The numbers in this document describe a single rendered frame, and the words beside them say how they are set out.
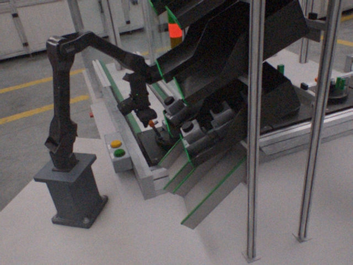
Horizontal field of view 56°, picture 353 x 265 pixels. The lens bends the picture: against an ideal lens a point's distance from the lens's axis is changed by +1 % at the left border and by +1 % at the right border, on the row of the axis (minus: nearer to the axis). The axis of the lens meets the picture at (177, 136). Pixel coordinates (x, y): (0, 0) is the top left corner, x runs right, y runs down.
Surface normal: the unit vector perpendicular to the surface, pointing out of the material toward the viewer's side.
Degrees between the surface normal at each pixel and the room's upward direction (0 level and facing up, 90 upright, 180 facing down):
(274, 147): 90
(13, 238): 0
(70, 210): 90
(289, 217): 0
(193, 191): 45
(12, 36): 90
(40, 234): 0
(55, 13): 90
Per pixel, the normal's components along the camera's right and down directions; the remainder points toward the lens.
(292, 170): -0.10, -0.84
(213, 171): -0.76, -0.47
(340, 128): 0.34, 0.47
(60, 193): -0.27, 0.54
